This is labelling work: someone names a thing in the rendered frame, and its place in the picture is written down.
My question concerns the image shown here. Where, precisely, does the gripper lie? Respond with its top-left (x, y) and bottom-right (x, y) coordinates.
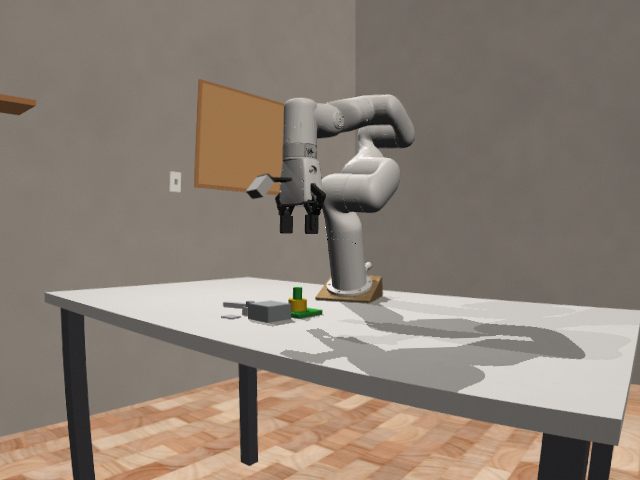
top-left (275, 156), bottom-right (326, 234)

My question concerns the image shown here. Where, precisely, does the gold round nut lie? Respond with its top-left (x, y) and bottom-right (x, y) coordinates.
top-left (289, 298), bottom-right (307, 311)

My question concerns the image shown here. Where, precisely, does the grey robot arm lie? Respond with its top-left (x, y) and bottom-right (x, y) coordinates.
top-left (283, 95), bottom-right (415, 297)

